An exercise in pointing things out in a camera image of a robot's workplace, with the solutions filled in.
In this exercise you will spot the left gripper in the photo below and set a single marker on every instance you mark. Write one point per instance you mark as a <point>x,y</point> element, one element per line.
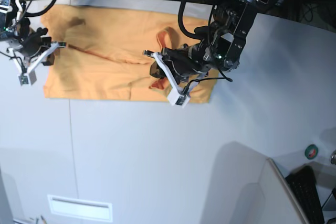
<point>183,62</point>

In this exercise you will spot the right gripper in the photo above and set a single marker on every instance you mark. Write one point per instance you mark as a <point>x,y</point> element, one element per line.
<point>31,43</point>

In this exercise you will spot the orange t-shirt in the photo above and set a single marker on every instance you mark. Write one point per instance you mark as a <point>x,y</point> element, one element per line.
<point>103,58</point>

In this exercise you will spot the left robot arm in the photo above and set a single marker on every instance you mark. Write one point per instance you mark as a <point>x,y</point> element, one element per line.
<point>220,42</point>

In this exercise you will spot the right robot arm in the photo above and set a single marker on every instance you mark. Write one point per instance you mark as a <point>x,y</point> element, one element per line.
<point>12,13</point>

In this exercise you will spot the grey side panel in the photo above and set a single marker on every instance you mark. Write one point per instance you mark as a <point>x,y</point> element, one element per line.
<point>270,200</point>

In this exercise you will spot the green tape roll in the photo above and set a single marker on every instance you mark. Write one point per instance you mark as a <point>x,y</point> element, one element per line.
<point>311,152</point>

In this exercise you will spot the black keyboard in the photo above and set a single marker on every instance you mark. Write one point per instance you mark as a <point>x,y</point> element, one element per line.
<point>303,185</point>

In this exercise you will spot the metal knob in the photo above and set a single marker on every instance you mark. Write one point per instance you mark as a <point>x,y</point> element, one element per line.
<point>333,158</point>

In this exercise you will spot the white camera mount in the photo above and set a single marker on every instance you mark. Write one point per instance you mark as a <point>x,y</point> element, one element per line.
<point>34,62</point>
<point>180,94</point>

